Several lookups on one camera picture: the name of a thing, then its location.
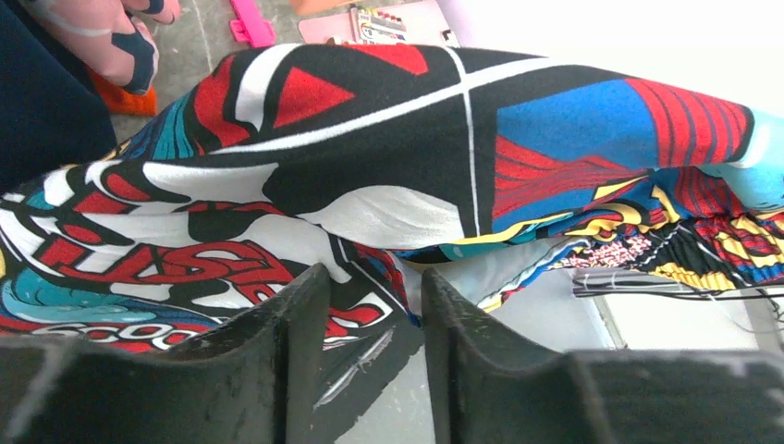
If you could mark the orange cloth on table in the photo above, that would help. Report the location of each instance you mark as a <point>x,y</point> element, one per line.
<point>121,102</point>

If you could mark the navy hanging garment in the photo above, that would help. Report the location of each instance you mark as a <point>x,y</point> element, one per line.
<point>51,114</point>

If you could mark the marker pen set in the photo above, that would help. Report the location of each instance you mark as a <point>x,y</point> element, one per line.
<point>369,26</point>

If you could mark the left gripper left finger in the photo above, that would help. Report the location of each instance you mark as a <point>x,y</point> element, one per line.
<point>253,379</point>

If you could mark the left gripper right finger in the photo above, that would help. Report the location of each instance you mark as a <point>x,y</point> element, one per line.
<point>489,384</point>

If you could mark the comic print shorts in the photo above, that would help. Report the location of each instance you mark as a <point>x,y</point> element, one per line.
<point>381,162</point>

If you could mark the pink floral hanging garment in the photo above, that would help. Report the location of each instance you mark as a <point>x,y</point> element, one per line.
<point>108,36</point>

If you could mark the pink clip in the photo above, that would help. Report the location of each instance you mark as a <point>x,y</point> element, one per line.
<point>250,26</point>

